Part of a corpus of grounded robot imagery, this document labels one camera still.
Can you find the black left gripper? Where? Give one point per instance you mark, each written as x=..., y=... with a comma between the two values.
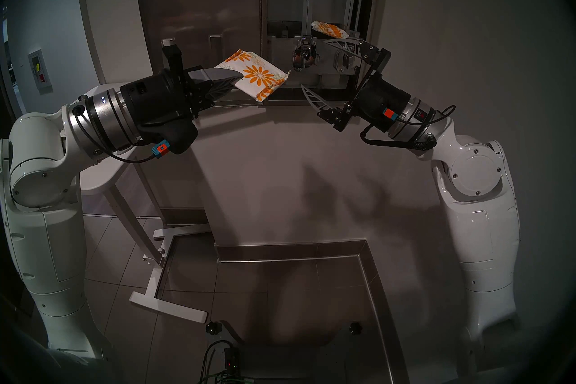
x=153, y=99

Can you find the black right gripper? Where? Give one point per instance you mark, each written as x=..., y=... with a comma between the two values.
x=382, y=99

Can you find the white pad with orange flower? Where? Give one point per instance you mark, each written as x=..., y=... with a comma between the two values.
x=256, y=75

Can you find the stainless steel dispenser door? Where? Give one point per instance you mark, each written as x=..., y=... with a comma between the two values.
x=202, y=18

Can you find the dark robot base platform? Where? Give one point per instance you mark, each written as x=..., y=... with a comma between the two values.
x=292, y=363

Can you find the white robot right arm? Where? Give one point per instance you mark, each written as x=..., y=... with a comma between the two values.
x=477, y=207

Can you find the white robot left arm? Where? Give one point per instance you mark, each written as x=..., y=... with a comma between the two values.
x=40, y=207

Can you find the chrome tampon dispensing mechanism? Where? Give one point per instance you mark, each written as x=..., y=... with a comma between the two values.
x=346, y=64

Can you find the chrome pad dispensing mechanism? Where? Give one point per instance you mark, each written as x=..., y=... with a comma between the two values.
x=305, y=55

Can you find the orange white pad packet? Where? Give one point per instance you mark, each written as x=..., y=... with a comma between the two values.
x=330, y=29

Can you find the red fire extinguisher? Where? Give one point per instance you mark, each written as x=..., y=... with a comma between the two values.
x=42, y=78

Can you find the white table with legs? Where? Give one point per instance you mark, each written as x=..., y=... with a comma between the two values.
x=153, y=270

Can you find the black star knob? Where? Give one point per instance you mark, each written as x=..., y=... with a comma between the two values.
x=355, y=328
x=214, y=327

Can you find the black power box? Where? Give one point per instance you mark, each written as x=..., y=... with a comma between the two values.
x=231, y=363

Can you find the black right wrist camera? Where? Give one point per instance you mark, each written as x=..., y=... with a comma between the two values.
x=389, y=113

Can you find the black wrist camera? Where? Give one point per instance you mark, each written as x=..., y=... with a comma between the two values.
x=389, y=113
x=173, y=135

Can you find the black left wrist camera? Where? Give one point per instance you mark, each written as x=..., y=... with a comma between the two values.
x=173, y=135

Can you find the grey door frame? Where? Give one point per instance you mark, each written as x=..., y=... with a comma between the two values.
x=90, y=5

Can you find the wall fire extinguisher cabinet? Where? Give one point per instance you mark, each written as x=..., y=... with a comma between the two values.
x=40, y=71

